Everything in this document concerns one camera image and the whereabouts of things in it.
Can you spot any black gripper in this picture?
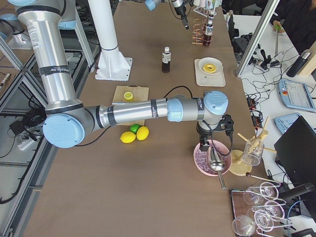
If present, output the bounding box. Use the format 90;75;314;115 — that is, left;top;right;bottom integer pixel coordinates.
196;120;212;152
174;4;189;29

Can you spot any tea bottle carried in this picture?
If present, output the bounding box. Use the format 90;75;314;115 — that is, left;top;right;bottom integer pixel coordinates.
161;46;171;73

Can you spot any tea bottle rack left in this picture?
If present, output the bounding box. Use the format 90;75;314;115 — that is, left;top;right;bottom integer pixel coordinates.
208;14;214;21

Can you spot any tea bottle rack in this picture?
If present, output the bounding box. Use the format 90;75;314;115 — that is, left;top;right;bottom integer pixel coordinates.
203;20;213;46
208;14;214;21

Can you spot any tea bottle rack right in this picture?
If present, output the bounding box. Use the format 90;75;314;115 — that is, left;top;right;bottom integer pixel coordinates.
203;20;213;46

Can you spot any cream rabbit tray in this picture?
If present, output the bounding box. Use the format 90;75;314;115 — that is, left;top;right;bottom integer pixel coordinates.
194;57;226;87

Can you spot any dark wooden glass tray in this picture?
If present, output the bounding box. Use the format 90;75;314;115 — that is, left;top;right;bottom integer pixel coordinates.
230;189;253;220

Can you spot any pink ice bowl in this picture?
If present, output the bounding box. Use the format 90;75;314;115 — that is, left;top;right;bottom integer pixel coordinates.
194;140;232;177

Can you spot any steel ice scoop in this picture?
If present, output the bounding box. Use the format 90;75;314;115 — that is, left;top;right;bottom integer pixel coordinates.
209;146;226;190

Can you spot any white cup rack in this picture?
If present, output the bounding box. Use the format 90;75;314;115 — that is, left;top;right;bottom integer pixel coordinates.
193;0;217;17

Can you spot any wooden mug tree stand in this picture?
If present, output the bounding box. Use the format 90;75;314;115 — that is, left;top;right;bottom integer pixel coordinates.
229;117;277;176

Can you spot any clear glass jar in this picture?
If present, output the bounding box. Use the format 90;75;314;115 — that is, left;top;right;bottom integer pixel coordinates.
241;138;264;166

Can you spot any glazed donut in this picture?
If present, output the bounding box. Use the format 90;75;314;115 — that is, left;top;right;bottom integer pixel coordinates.
202;63;217;74

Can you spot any grey folded cloth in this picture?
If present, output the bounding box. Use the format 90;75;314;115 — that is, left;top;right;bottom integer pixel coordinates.
203;90;223;97

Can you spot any white round plate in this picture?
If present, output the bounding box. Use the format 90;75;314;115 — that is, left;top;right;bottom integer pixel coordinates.
198;57;223;75

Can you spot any yellow lemon far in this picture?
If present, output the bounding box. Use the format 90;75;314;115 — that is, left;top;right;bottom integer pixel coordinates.
136;126;149;141

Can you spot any yellow lemon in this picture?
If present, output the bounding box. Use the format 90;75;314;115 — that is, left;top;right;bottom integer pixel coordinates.
136;126;149;141
120;131;136;144

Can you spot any green lime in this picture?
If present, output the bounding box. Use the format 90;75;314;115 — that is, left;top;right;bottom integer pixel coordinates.
129;123;141;134

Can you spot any yellow lemon near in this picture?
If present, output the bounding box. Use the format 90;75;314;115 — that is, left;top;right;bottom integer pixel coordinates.
120;131;136;144

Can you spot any wine glass upper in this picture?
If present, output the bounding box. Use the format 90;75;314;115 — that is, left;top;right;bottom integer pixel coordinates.
242;182;278;206

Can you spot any wine glass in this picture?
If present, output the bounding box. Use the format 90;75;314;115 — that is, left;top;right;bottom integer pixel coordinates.
232;215;256;237
250;201;285;219
242;182;278;206
254;210;274;232

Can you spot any blue teach pendant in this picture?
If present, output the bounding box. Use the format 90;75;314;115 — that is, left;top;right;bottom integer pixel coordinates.
274;113;301;134
278;79;316;113

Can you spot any bamboo cutting board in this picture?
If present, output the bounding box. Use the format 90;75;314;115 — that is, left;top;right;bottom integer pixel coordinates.
110;85;150;126

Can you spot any wine glass front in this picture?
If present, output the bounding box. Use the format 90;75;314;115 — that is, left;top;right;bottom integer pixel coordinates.
232;215;256;237

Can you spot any black laptop monitor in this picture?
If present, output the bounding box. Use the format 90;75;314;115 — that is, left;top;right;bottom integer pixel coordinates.
274;116;316;185

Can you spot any half lemon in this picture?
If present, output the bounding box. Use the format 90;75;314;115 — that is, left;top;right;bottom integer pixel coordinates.
123;91;134;101

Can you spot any wine glass middle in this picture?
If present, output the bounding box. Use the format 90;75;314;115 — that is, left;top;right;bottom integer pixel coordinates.
250;201;285;219

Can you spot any wine glass lower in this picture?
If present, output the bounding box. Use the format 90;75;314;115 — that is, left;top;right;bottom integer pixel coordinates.
254;210;274;232

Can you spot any seated person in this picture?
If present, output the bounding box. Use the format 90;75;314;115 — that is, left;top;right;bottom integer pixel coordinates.
270;0;316;54

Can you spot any black water bottle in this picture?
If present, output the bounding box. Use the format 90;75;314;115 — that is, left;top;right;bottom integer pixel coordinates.
286;49;312;78

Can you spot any copper wire bottle rack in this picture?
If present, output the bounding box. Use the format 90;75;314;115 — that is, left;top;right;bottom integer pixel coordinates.
191;19;208;45

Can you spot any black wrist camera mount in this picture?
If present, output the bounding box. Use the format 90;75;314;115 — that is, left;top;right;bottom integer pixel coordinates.
216;114;234;139

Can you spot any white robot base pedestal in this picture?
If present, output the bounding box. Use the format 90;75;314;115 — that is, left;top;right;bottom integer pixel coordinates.
88;0;132;81

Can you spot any aluminium frame post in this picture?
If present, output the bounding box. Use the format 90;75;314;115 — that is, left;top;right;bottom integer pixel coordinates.
236;0;279;79

